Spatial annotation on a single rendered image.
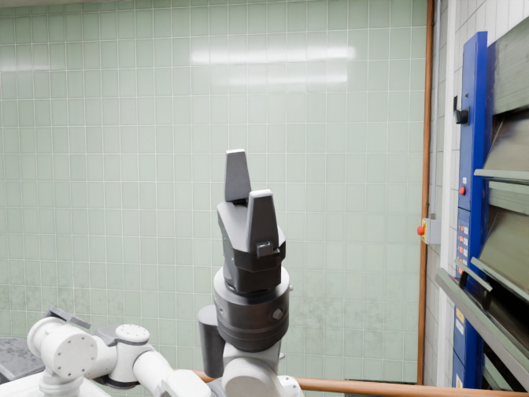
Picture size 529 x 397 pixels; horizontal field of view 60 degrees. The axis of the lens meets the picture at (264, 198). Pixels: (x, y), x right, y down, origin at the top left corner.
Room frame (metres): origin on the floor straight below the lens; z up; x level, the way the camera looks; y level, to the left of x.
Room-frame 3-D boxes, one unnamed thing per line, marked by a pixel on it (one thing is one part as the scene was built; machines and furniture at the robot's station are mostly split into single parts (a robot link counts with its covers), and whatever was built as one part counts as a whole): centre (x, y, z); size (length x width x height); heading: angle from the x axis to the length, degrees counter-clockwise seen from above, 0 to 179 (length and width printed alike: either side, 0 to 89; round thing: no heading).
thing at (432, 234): (1.95, -0.72, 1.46); 0.10 x 0.07 x 0.10; 171
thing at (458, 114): (1.51, -0.64, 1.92); 0.06 x 0.04 x 0.11; 171
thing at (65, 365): (0.68, 0.31, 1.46); 0.10 x 0.07 x 0.09; 46
